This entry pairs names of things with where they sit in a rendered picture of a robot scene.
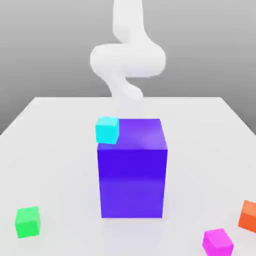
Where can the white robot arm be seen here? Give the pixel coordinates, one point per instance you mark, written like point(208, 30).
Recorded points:
point(128, 60)

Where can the small cyan cube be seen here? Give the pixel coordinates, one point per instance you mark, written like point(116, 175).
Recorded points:
point(107, 131)

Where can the small green cube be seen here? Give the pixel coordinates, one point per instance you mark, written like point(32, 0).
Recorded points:
point(27, 222)

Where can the small magenta cube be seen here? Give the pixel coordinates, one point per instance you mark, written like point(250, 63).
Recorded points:
point(217, 243)

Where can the small orange cube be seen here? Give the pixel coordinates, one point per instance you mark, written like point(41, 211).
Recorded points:
point(248, 217)

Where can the large purple box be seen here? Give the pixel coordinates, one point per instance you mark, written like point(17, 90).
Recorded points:
point(132, 176)

